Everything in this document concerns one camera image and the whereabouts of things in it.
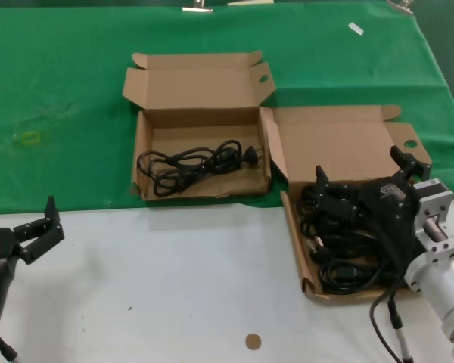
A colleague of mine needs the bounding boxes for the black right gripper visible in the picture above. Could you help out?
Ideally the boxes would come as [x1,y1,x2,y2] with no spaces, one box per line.
[314,144,434,281]

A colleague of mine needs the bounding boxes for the black power cord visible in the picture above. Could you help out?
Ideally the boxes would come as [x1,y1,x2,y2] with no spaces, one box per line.
[136,139,266,197]

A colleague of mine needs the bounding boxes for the open cardboard box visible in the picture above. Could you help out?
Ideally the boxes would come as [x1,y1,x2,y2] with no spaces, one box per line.
[259,104,434,307]

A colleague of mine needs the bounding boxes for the open cardboard box torn edge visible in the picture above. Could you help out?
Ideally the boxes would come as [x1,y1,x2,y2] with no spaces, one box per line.
[121,50,276,201]

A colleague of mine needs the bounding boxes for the green table cloth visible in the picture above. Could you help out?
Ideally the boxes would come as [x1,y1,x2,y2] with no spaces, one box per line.
[0,0,454,213]

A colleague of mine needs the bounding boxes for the silver metal clamp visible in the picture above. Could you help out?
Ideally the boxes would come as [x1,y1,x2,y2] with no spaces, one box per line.
[181,0,215,14]
[386,0,415,15]

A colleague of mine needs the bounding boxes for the round brown cardboard disc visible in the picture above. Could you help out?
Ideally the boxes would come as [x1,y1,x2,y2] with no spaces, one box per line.
[244,333,262,352]

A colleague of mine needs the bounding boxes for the tangled black power cables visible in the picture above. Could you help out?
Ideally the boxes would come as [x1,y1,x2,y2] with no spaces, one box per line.
[297,181,413,295]

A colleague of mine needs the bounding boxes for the thin dark arm cable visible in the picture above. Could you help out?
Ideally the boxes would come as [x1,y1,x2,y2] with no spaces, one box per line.
[368,279,404,363]

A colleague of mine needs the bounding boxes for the black cable with metal end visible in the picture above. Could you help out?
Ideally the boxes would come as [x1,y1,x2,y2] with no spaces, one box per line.
[0,335,20,363]

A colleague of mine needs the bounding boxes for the cable with silver connector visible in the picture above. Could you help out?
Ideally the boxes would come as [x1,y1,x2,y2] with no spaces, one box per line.
[386,287,415,363]

